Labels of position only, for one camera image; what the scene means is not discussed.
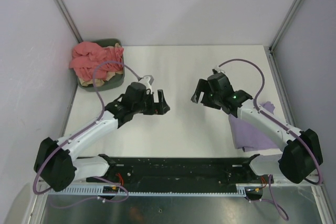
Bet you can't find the left aluminium frame post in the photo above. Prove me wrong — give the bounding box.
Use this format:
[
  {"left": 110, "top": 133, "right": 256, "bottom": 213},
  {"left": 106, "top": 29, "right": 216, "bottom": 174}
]
[{"left": 54, "top": 0, "right": 83, "bottom": 43}]

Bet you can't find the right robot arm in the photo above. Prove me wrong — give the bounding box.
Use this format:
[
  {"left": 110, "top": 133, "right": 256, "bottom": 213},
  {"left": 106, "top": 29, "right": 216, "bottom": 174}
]
[{"left": 191, "top": 72, "right": 323, "bottom": 184}]

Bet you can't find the pink t shirt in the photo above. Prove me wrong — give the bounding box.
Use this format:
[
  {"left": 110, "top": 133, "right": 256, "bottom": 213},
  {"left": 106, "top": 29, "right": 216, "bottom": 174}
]
[{"left": 69, "top": 40, "right": 124, "bottom": 80}]

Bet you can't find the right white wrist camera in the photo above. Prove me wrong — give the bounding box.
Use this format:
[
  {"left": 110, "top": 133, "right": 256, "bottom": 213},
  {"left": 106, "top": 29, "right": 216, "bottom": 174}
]
[{"left": 212, "top": 66, "right": 226, "bottom": 77}]

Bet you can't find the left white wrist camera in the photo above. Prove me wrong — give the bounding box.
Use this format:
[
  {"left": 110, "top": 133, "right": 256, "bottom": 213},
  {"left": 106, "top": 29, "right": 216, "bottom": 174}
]
[{"left": 138, "top": 75, "right": 154, "bottom": 94}]

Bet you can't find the dark grey plastic bin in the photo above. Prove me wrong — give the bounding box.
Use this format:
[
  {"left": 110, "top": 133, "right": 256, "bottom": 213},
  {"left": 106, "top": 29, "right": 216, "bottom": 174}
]
[{"left": 77, "top": 38, "right": 125, "bottom": 92}]

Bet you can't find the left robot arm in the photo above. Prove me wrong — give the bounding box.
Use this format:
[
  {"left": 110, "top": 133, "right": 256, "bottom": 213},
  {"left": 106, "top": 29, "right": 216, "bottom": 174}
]
[{"left": 34, "top": 82, "right": 170, "bottom": 192}]

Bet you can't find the purple t shirt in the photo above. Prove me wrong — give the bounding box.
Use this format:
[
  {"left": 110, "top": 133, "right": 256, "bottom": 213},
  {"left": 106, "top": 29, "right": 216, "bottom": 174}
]
[{"left": 228, "top": 100, "right": 285, "bottom": 152}]

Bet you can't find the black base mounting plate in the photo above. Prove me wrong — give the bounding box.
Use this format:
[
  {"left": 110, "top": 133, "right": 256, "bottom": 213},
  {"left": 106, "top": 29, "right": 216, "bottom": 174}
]
[{"left": 102, "top": 156, "right": 269, "bottom": 194}]

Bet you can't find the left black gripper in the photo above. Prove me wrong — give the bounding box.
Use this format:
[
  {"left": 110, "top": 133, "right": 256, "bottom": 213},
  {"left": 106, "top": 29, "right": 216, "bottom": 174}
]
[{"left": 132, "top": 90, "right": 169, "bottom": 115}]

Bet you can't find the grey slotted cable duct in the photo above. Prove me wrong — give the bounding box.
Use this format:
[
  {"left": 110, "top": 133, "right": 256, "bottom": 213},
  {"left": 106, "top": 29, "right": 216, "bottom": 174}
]
[{"left": 62, "top": 184, "right": 250, "bottom": 196}]

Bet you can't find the right aluminium frame post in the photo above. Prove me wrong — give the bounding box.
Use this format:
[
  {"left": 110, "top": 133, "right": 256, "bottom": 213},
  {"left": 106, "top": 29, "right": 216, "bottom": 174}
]
[{"left": 269, "top": 0, "right": 320, "bottom": 54}]

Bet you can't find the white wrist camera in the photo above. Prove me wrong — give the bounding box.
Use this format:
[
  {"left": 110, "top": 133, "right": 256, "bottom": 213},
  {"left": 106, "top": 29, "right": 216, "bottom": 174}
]
[
  {"left": 138, "top": 75, "right": 154, "bottom": 94},
  {"left": 212, "top": 66, "right": 226, "bottom": 77}
]

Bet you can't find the aluminium frame post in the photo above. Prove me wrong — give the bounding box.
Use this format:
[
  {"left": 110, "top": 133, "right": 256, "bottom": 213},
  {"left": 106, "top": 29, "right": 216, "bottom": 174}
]
[
  {"left": 269, "top": 0, "right": 320, "bottom": 54},
  {"left": 54, "top": 0, "right": 83, "bottom": 43}
]

